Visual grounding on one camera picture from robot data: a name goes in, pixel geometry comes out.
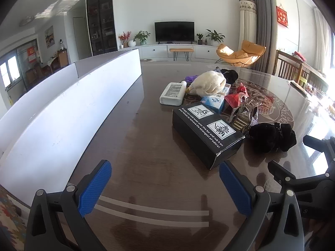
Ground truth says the red foil packet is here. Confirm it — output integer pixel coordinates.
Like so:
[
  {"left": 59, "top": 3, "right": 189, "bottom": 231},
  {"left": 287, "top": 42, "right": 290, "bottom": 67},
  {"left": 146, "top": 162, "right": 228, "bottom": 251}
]
[{"left": 224, "top": 83, "right": 249, "bottom": 109}]

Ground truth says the black cloth pouch with chain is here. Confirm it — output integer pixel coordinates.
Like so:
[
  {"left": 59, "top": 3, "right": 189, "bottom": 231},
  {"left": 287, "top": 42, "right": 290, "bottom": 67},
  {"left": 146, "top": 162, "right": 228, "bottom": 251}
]
[{"left": 247, "top": 122, "right": 297, "bottom": 154}]

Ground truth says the white television cabinet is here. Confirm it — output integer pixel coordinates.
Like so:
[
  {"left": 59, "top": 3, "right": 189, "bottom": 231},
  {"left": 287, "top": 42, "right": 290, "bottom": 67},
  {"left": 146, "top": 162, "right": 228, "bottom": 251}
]
[{"left": 118, "top": 44, "right": 223, "bottom": 60}]

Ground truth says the red wall hanging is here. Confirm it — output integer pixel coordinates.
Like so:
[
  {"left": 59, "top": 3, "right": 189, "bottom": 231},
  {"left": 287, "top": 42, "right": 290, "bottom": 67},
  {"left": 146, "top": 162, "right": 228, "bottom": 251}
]
[{"left": 276, "top": 4, "right": 289, "bottom": 29}]

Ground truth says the wooden bench with metal legs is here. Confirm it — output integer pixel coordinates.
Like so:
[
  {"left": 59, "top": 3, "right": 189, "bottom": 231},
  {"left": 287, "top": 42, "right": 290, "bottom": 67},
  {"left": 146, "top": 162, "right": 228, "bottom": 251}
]
[{"left": 169, "top": 48, "right": 195, "bottom": 61}]

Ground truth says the orange lounge chair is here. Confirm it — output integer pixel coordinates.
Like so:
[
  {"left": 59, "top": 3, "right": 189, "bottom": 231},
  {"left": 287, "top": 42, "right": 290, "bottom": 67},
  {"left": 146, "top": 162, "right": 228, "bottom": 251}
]
[{"left": 216, "top": 40, "right": 267, "bottom": 67}]

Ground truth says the black television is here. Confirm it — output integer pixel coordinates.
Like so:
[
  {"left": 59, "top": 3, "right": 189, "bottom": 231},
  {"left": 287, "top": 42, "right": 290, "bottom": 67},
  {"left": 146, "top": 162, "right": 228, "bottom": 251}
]
[{"left": 154, "top": 21, "right": 195, "bottom": 43}]

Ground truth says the green plant in glass vase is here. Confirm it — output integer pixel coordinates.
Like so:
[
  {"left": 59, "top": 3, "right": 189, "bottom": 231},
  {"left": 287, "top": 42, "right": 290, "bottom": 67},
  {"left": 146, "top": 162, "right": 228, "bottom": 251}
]
[{"left": 133, "top": 31, "right": 151, "bottom": 45}]

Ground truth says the framed wall painting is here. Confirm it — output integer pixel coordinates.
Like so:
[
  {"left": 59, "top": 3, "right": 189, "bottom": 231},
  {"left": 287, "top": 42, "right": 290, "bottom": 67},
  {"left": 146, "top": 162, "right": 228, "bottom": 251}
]
[{"left": 44, "top": 26, "right": 55, "bottom": 48}]

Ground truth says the grey curtain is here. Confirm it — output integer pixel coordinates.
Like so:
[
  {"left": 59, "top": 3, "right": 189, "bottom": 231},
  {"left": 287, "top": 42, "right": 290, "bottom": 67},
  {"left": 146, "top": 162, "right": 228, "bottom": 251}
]
[{"left": 247, "top": 0, "right": 273, "bottom": 74}]

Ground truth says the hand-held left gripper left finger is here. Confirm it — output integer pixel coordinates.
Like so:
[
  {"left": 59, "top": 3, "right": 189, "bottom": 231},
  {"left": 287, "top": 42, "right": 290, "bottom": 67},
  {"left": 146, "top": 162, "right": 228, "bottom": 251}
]
[{"left": 25, "top": 159, "right": 113, "bottom": 251}]

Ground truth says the black printed box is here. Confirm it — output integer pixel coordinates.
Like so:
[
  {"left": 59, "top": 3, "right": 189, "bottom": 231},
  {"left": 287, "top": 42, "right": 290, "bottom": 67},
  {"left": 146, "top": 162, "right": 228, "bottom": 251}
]
[{"left": 172, "top": 102, "right": 245, "bottom": 170}]

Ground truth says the dark glass display cabinet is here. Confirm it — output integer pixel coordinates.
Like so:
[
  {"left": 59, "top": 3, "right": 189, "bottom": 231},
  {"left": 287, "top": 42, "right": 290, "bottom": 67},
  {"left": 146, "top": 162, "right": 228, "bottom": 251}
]
[{"left": 86, "top": 0, "right": 118, "bottom": 57}]

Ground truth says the cream knitted cloth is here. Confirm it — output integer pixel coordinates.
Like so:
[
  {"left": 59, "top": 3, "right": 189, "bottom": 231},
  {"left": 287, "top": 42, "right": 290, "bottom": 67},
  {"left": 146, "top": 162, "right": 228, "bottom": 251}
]
[{"left": 189, "top": 70, "right": 227, "bottom": 96}]

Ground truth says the white lotion bottle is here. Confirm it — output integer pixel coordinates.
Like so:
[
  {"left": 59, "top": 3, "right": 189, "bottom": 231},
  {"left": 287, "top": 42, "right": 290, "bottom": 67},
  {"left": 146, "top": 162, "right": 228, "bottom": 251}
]
[{"left": 160, "top": 81, "right": 187, "bottom": 106}]

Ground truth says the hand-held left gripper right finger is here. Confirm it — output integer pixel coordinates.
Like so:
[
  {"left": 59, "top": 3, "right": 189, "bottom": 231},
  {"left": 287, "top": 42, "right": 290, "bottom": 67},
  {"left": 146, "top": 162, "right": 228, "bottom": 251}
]
[{"left": 218, "top": 160, "right": 305, "bottom": 251}]

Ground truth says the blue white tissue box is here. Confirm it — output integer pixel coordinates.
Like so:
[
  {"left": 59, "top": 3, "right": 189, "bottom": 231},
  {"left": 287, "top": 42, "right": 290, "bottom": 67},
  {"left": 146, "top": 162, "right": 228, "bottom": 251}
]
[{"left": 201, "top": 93, "right": 228, "bottom": 113}]

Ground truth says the wooden dining chair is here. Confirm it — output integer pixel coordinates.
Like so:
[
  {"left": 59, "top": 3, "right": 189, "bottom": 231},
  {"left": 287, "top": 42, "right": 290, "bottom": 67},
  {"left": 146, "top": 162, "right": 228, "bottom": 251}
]
[{"left": 273, "top": 50, "right": 309, "bottom": 84}]

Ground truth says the covered floor air conditioner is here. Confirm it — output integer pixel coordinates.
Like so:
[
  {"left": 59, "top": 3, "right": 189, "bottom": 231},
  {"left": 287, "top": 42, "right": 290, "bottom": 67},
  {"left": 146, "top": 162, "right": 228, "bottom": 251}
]
[{"left": 239, "top": 0, "right": 258, "bottom": 58}]

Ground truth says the large green potted plant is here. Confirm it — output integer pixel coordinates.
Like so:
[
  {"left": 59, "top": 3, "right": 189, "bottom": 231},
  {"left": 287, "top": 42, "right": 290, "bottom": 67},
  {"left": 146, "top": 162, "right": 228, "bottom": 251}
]
[{"left": 205, "top": 29, "right": 225, "bottom": 47}]

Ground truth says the red flower plant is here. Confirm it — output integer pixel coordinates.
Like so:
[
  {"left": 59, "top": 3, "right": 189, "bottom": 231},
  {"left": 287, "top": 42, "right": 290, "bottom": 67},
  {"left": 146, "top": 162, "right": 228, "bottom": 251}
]
[{"left": 118, "top": 31, "right": 131, "bottom": 48}]

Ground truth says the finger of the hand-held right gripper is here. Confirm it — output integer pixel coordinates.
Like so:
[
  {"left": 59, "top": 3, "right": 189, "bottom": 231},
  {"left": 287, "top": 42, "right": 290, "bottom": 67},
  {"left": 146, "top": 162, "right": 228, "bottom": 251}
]
[
  {"left": 303, "top": 134, "right": 335, "bottom": 174},
  {"left": 267, "top": 160, "right": 335, "bottom": 202}
]

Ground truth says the plain black scrunchie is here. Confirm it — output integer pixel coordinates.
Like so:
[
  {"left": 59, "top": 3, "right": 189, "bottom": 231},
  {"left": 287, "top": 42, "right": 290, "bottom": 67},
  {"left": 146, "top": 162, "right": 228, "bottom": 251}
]
[{"left": 220, "top": 69, "right": 239, "bottom": 84}]

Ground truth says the large white partition board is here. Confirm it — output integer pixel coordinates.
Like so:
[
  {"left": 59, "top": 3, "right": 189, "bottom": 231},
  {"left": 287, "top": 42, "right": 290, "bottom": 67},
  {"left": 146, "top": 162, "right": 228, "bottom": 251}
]
[{"left": 0, "top": 48, "right": 143, "bottom": 207}]

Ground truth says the dark wooden desktop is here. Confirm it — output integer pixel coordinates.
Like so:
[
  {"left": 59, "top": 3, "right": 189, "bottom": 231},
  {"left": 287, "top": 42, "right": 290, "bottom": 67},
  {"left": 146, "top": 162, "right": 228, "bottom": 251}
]
[{"left": 63, "top": 61, "right": 335, "bottom": 251}]

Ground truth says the patterned rug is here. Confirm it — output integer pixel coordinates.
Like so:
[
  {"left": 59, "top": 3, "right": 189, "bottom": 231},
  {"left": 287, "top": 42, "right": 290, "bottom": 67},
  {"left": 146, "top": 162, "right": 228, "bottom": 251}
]
[{"left": 0, "top": 186, "right": 30, "bottom": 251}]

